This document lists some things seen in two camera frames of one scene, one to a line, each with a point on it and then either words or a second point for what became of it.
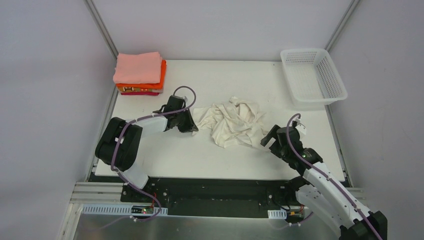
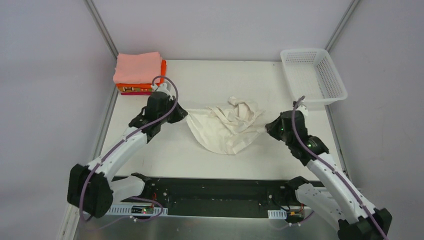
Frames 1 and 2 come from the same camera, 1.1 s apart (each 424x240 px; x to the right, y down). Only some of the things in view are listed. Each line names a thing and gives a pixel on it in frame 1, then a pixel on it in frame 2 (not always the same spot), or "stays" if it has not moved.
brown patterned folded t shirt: [136, 89] stays
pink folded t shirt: [137, 68] stays
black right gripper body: [273, 140] -> [274, 126]
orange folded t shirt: [159, 85] stays
